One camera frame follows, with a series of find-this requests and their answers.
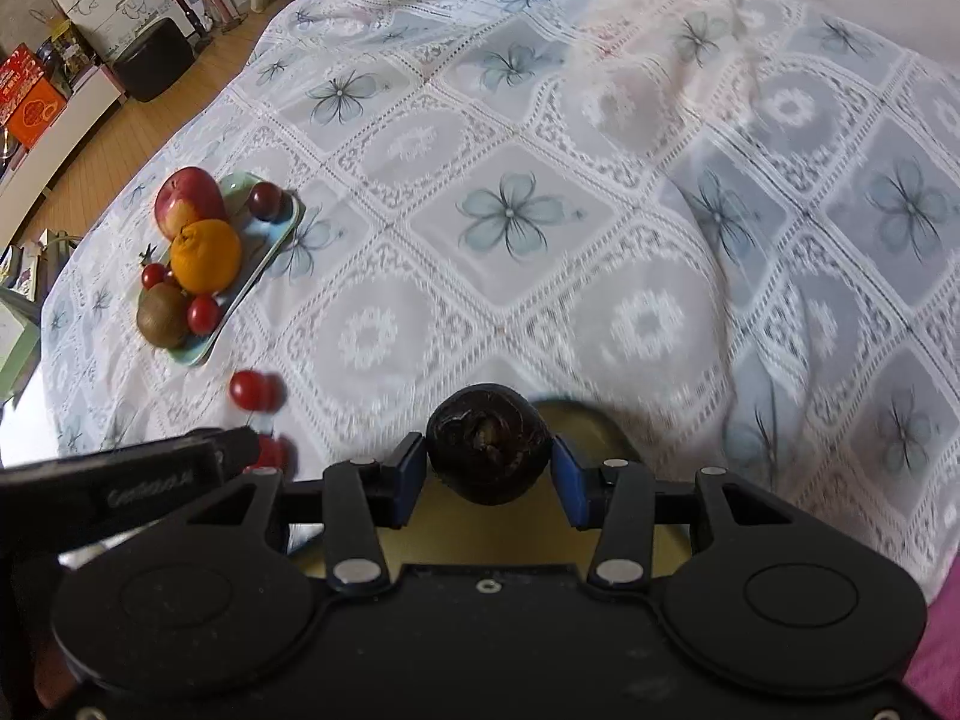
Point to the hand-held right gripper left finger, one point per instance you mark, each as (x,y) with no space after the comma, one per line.
(409,480)

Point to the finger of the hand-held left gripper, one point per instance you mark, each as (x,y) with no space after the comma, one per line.
(240,450)

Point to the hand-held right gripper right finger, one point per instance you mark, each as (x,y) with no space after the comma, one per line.
(571,484)

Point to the dark water chestnut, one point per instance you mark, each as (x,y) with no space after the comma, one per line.
(487,442)

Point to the blue tin tray gold inside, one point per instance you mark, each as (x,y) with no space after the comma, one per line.
(487,540)

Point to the brown kiwi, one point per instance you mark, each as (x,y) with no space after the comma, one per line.
(163,315)

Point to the green box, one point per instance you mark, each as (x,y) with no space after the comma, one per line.
(11,352)

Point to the white lace floral tablecloth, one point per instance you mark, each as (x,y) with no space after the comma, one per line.
(525,315)

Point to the red cherry tomato with stem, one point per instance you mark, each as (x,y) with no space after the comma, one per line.
(154,275)

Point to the orange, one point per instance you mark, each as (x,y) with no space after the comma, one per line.
(206,255)

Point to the light green tray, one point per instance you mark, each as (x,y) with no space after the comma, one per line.
(270,240)

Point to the dark purple plum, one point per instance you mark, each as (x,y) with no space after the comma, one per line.
(264,200)

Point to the red apple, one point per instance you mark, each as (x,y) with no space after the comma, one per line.
(187,199)

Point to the white low shelf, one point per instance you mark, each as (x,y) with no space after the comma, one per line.
(82,120)

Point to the orange red box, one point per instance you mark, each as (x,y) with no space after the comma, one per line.
(30,109)

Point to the black bin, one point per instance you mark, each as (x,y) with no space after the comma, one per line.
(154,60)

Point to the pink cloth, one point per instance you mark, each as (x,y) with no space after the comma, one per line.
(937,652)

